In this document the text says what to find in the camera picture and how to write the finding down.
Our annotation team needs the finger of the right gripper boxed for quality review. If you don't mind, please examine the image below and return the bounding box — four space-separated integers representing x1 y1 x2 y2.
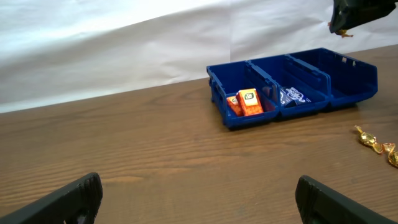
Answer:
328 0 398 34

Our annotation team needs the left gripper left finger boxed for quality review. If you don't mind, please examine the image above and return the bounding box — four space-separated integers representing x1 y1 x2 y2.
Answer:
0 172 104 224

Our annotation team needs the blue tray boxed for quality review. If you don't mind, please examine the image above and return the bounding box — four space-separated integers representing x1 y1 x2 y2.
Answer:
206 47 379 131

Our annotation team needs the gold candy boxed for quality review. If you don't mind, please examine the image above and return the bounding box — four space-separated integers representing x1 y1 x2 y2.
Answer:
327 21 354 39
382 142 398 169
354 124 385 155

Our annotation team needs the blue candy pack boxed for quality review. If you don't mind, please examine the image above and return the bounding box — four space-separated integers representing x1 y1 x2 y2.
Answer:
284 86 312 105
279 88 295 109

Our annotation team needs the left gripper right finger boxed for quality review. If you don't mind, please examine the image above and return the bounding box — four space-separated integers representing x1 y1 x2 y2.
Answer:
295 175 398 224

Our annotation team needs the orange candy box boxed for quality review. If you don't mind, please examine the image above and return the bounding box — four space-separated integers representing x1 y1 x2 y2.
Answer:
235 88 264 117
226 95 244 118

